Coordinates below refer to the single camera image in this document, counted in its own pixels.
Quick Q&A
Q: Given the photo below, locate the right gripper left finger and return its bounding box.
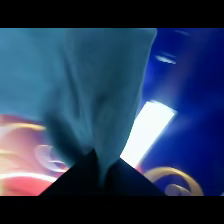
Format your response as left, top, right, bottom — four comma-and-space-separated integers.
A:
39, 148, 103, 197

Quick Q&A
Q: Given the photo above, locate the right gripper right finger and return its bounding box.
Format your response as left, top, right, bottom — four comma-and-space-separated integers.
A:
105, 157, 167, 197

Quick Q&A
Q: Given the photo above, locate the blue-grey garment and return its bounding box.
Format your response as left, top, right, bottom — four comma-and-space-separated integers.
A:
0, 27, 158, 189

